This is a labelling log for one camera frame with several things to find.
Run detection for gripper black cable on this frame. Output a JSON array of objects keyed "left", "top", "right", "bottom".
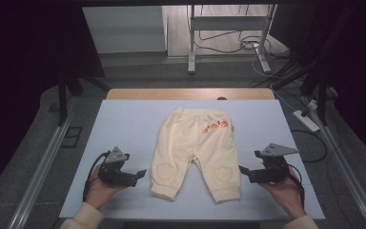
[
  {"left": 285, "top": 163, "right": 306, "bottom": 209},
  {"left": 82, "top": 152, "right": 111, "bottom": 203}
]

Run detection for black floor cable loop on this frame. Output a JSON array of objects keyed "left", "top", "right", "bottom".
[{"left": 290, "top": 128, "right": 328, "bottom": 164}]

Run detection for white power strip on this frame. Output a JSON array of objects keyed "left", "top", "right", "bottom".
[{"left": 292, "top": 109, "right": 321, "bottom": 134}]

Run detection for wooden table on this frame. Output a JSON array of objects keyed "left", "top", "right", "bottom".
[{"left": 106, "top": 88, "right": 275, "bottom": 101}]

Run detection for white panel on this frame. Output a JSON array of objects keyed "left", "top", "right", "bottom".
[{"left": 82, "top": 6, "right": 168, "bottom": 54}]

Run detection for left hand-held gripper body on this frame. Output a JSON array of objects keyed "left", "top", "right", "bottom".
[{"left": 97, "top": 146, "right": 139, "bottom": 188}]

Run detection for cream baby pants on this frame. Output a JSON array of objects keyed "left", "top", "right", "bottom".
[{"left": 150, "top": 107, "right": 242, "bottom": 203}]

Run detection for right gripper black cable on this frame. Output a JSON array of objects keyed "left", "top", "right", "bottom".
[{"left": 285, "top": 163, "right": 306, "bottom": 209}]

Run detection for white desk frame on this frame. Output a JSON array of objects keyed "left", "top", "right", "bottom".
[{"left": 187, "top": 3, "right": 279, "bottom": 74}]

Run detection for dark curtain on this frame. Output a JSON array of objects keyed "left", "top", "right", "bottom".
[
  {"left": 270, "top": 0, "right": 366, "bottom": 170},
  {"left": 0, "top": 0, "right": 106, "bottom": 201}
]

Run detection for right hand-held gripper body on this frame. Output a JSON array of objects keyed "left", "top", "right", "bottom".
[{"left": 249, "top": 142, "right": 299, "bottom": 185}]

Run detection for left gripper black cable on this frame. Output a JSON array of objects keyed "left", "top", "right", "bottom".
[{"left": 82, "top": 152, "right": 111, "bottom": 203}]

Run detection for light blue table mat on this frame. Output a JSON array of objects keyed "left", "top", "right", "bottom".
[{"left": 59, "top": 98, "right": 326, "bottom": 221}]

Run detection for black metal stand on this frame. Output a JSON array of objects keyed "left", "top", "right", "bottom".
[
  {"left": 271, "top": 6, "right": 354, "bottom": 127},
  {"left": 56, "top": 63, "right": 109, "bottom": 127}
]

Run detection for white floor cable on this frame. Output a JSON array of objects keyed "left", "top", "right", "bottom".
[{"left": 252, "top": 52, "right": 299, "bottom": 113}]

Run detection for aluminium rail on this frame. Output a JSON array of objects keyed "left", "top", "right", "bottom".
[
  {"left": 8, "top": 114, "right": 74, "bottom": 229},
  {"left": 301, "top": 94, "right": 366, "bottom": 229}
]

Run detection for person's right hand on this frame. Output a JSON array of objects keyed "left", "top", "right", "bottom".
[{"left": 260, "top": 167, "right": 306, "bottom": 220}]

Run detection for tangle of black cables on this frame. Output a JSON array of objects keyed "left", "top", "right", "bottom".
[{"left": 192, "top": 4, "right": 290, "bottom": 61}]

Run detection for person's left hand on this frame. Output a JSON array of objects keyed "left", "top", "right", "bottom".
[{"left": 85, "top": 165, "right": 129, "bottom": 210}]

